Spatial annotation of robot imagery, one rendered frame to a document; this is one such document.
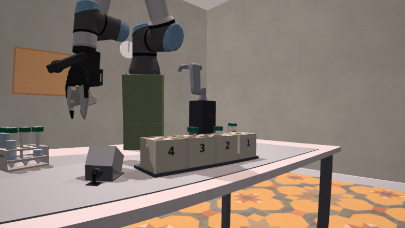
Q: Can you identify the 50 ml tube with green cap and orange dot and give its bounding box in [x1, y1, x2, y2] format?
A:
[187, 127, 198, 137]

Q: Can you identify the beige bucket adapter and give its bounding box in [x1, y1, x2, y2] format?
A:
[172, 135, 214, 168]
[223, 132, 256, 159]
[199, 134, 237, 163]
[140, 136, 186, 173]

